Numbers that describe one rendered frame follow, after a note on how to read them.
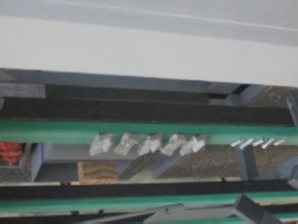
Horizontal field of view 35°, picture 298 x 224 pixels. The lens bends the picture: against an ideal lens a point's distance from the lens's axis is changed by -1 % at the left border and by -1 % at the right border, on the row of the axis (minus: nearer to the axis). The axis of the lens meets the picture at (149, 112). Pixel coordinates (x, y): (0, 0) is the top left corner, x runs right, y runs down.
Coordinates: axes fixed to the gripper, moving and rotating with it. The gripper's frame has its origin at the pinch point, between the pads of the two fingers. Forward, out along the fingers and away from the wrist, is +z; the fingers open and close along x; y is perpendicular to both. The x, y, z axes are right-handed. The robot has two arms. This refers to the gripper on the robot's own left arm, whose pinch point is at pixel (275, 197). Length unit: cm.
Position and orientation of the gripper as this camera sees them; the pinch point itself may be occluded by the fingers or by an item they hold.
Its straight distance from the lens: 61.4
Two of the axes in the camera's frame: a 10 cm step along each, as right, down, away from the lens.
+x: 3.2, -4.1, -8.5
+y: 4.7, -7.1, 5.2
